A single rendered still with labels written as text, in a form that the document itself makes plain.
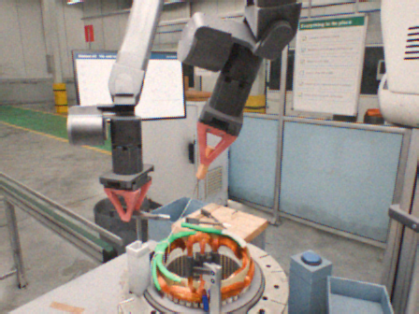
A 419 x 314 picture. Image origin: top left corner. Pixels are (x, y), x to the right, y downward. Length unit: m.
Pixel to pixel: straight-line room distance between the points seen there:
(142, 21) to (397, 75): 0.52
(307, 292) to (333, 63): 2.15
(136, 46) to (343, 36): 2.25
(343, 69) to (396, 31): 1.96
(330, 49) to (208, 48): 2.35
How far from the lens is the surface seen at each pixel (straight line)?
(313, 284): 0.84
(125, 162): 0.60
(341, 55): 2.75
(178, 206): 1.08
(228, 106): 0.50
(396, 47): 0.78
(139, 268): 0.59
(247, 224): 0.91
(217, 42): 0.46
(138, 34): 0.66
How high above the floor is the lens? 1.48
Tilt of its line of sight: 15 degrees down
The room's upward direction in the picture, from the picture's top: straight up
